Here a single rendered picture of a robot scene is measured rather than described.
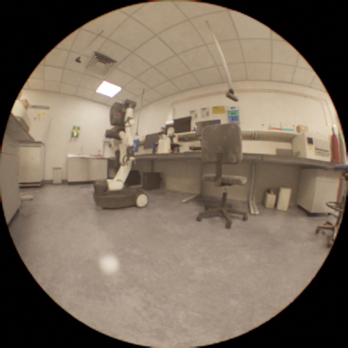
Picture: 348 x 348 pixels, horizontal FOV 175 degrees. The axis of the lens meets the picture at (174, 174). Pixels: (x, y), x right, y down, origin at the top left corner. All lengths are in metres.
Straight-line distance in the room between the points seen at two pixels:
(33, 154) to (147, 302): 3.20
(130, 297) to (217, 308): 0.35
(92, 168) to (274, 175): 4.14
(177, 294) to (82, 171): 3.18
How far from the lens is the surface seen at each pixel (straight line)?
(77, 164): 3.28
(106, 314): 0.58
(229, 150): 1.02
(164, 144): 1.91
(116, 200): 1.39
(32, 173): 3.27
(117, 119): 1.57
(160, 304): 0.57
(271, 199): 2.01
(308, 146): 1.98
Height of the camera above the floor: 0.53
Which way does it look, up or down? 3 degrees down
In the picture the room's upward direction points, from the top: 3 degrees clockwise
